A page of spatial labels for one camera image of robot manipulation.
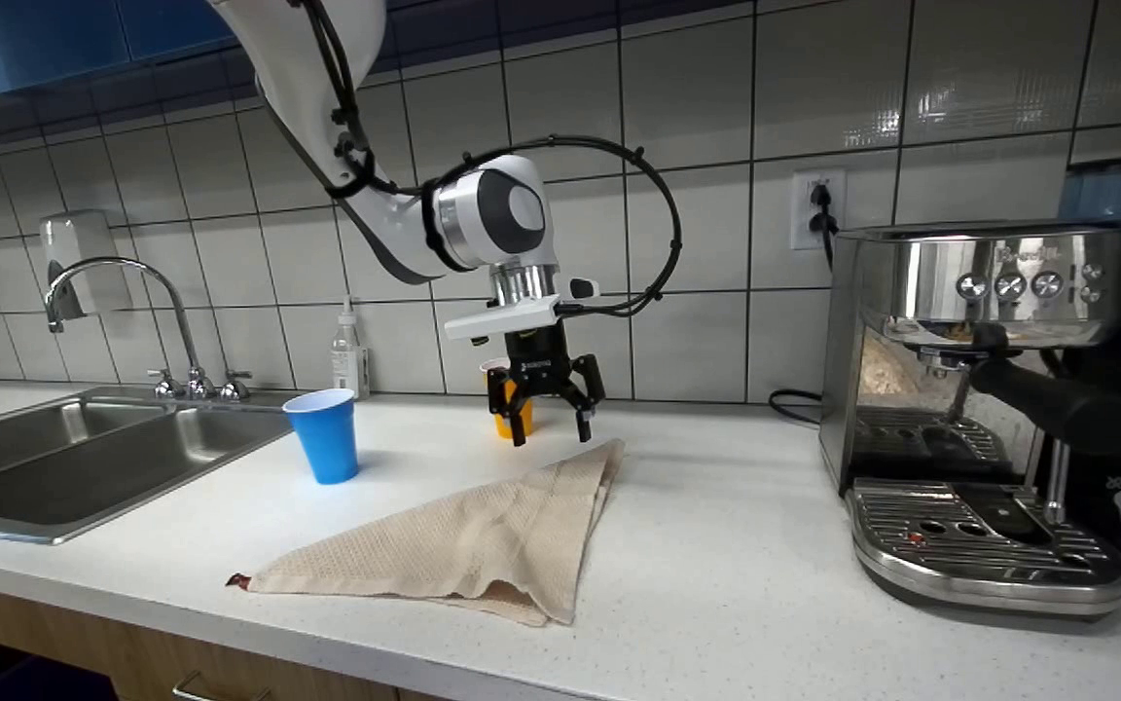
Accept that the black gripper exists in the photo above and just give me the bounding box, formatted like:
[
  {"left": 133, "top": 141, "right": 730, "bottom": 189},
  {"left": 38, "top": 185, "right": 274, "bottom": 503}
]
[{"left": 482, "top": 322, "right": 612, "bottom": 451}]

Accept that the beige cloth towel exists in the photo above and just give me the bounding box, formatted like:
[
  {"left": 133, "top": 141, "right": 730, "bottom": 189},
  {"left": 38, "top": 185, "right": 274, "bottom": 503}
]
[{"left": 221, "top": 438, "right": 622, "bottom": 629}]

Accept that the orange plastic cup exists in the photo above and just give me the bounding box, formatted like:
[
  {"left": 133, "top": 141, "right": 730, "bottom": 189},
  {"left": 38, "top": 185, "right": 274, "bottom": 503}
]
[{"left": 486, "top": 371, "right": 545, "bottom": 442}]

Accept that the clear pump soap bottle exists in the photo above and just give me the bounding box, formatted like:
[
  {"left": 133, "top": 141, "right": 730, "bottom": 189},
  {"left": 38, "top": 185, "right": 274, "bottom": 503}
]
[{"left": 327, "top": 302, "right": 370, "bottom": 396}]

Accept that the blue plastic cup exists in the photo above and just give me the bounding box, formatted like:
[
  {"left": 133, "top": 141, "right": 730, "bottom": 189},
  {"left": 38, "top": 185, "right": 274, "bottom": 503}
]
[{"left": 281, "top": 387, "right": 368, "bottom": 486}]

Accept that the chrome faucet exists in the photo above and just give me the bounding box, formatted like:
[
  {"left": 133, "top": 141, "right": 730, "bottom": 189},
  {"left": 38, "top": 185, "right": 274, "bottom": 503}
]
[{"left": 38, "top": 254, "right": 257, "bottom": 405}]

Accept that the stainless steel espresso machine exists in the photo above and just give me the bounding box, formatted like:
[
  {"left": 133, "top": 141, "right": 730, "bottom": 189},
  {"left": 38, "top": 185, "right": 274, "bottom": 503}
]
[{"left": 819, "top": 219, "right": 1121, "bottom": 621}]

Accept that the stainless steel sink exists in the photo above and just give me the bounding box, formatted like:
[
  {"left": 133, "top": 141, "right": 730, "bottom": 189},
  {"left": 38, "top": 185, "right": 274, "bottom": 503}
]
[{"left": 0, "top": 387, "right": 302, "bottom": 544}]

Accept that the wooden base cabinet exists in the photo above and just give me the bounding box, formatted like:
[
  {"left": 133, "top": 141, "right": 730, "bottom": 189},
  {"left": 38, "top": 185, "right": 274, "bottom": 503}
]
[{"left": 0, "top": 575, "right": 447, "bottom": 701}]

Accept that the blue upper cabinet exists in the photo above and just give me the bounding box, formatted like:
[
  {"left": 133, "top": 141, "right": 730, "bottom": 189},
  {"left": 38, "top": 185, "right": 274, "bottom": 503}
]
[{"left": 0, "top": 0, "right": 773, "bottom": 119}]

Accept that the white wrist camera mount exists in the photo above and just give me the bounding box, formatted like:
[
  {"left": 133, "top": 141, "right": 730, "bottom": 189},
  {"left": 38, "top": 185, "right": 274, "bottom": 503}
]
[{"left": 440, "top": 272, "right": 605, "bottom": 345}]

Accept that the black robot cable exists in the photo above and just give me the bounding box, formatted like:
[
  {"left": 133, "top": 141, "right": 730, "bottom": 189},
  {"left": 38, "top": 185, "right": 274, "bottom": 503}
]
[{"left": 292, "top": 0, "right": 684, "bottom": 322}]

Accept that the white wall outlet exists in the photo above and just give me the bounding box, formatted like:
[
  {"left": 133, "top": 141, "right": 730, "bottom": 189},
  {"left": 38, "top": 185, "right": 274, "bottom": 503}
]
[{"left": 788, "top": 166, "right": 848, "bottom": 254}]

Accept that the black power cable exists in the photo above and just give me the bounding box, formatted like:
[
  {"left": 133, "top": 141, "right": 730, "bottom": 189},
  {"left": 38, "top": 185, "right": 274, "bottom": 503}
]
[{"left": 769, "top": 180, "right": 846, "bottom": 425}]

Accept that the white wall soap dispenser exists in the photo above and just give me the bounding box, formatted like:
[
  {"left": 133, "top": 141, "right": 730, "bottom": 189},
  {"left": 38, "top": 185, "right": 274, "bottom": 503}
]
[{"left": 34, "top": 210, "right": 135, "bottom": 322}]

